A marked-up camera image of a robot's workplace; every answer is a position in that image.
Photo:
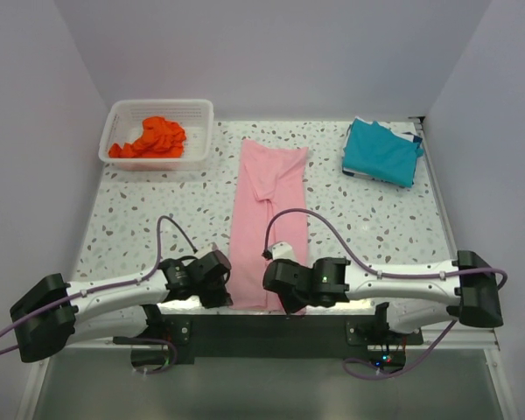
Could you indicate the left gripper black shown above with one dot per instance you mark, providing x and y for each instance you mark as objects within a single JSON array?
[{"x": 220, "y": 297}]

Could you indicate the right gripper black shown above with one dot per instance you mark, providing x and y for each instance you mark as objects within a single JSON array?
[{"x": 291, "y": 307}]

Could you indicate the pink t shirt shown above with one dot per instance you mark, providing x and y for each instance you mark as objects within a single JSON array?
[{"x": 269, "y": 181}]

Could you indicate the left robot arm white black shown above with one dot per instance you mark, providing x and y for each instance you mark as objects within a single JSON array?
[{"x": 54, "y": 314}]

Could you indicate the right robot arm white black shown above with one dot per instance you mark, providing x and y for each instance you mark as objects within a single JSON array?
[{"x": 465, "y": 289}]

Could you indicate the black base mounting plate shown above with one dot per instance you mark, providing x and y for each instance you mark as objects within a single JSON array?
[{"x": 274, "y": 336}]

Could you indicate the orange t shirt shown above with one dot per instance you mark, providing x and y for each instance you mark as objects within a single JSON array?
[{"x": 161, "y": 138}]

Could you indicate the folded teal t shirt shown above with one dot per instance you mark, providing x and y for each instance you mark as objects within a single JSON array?
[{"x": 378, "y": 153}]

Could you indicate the white plastic basket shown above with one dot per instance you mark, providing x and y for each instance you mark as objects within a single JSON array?
[{"x": 125, "y": 123}]

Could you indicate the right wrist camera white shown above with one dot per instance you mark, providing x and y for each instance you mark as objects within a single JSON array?
[{"x": 279, "y": 250}]

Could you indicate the aluminium frame rail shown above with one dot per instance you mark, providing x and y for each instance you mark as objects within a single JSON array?
[{"x": 463, "y": 336}]

